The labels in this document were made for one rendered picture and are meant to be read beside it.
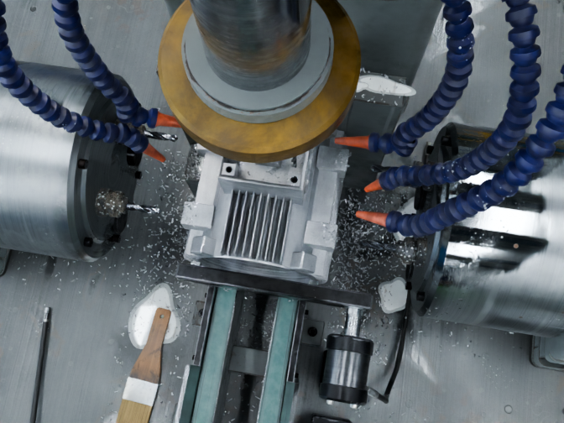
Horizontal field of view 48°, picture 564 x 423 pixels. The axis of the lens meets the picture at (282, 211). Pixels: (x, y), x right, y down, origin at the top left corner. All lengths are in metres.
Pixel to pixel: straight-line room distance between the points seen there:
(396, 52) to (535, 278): 0.36
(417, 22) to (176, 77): 0.37
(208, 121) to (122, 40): 0.70
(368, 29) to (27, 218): 0.48
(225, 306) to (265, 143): 0.43
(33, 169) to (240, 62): 0.36
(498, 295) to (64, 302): 0.69
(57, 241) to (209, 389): 0.30
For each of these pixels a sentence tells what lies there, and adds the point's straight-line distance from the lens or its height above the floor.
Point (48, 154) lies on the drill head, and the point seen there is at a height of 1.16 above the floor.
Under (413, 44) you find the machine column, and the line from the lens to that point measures 0.88.
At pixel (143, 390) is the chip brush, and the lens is 1.06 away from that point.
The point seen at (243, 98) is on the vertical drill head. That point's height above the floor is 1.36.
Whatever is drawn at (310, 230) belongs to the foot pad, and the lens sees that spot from 0.79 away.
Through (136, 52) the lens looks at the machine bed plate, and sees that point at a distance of 1.23.
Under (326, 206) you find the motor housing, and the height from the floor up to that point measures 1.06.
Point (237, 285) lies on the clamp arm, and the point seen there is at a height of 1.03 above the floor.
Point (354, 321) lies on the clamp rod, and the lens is 0.82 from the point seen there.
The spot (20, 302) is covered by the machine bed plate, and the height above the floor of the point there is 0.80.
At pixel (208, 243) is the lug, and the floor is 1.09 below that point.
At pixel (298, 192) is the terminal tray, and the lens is 0.74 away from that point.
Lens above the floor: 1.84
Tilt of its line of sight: 75 degrees down
